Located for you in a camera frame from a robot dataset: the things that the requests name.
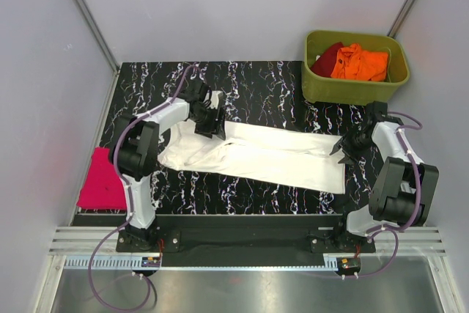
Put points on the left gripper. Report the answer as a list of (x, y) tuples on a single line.
[(213, 127)]

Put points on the olive green plastic bin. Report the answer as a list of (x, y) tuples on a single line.
[(335, 90)]

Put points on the white printed t-shirt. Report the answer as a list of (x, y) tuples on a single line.
[(273, 155)]

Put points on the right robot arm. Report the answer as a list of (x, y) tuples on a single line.
[(405, 186)]

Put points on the dark red t-shirt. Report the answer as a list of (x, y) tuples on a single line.
[(324, 65)]

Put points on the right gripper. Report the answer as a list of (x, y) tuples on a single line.
[(344, 143)]

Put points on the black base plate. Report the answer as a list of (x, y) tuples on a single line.
[(215, 242)]

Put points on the orange t-shirt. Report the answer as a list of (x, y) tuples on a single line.
[(357, 64)]

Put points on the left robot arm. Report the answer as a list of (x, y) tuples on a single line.
[(134, 153)]

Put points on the folded pink t-shirt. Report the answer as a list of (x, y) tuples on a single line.
[(102, 189)]

